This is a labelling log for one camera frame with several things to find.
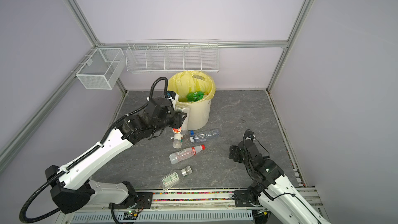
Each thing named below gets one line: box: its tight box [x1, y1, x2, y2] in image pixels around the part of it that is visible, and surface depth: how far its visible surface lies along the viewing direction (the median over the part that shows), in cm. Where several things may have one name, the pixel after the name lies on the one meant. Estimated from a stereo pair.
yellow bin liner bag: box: [167, 70, 217, 105], surface depth 93 cm
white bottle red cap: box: [168, 144, 206, 165], surface depth 86 cm
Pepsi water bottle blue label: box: [189, 130, 195, 143], surface depth 93 cm
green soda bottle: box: [186, 91, 205, 102], surface depth 99 cm
